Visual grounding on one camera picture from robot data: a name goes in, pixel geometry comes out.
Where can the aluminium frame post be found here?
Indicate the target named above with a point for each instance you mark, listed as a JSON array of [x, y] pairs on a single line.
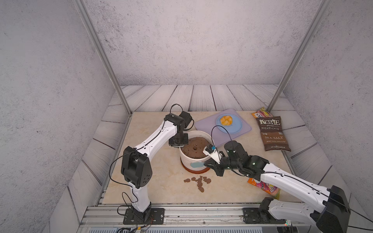
[[311, 31], [80, 6]]

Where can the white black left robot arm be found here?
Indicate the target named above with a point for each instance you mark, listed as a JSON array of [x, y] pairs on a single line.
[[136, 162]]

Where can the left aluminium frame post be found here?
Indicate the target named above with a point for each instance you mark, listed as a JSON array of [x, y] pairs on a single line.
[[80, 6]]

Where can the aluminium mounting rail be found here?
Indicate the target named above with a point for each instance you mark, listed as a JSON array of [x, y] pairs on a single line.
[[191, 218]]

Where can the right aluminium frame post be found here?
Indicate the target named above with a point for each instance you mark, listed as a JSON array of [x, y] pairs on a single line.
[[311, 31]]

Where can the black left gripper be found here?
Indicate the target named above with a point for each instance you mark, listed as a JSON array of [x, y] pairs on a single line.
[[172, 142]]

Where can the brown Kettle chips bag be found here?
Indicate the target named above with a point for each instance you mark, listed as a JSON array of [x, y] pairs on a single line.
[[272, 133]]

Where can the orange pink candy bag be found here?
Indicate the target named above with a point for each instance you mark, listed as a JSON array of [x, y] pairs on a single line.
[[268, 188]]

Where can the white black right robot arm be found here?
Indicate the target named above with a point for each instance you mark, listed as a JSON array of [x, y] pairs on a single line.
[[325, 208]]

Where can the lavender placemat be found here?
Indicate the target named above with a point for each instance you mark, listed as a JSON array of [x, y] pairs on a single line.
[[222, 134]]

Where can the brown mud in pot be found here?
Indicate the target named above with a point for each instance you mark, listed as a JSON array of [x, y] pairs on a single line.
[[195, 147]]

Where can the small snack packet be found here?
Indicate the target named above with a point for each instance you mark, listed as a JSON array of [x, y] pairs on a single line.
[[262, 113]]

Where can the teal scrub brush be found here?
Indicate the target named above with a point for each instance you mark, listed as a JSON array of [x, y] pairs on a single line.
[[197, 165]]

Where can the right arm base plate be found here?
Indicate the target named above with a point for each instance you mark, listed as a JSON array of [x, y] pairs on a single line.
[[263, 217]]

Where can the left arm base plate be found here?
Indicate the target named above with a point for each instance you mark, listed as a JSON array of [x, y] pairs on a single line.
[[153, 216]]

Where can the yellow food pieces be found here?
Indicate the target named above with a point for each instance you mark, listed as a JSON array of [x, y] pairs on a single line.
[[226, 120]]

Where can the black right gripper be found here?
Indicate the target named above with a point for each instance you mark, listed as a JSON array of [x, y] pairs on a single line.
[[216, 166]]

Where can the blue plate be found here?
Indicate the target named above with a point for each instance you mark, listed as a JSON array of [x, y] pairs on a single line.
[[236, 126]]

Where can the white ceramic pot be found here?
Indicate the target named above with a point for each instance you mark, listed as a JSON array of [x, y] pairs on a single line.
[[186, 160]]

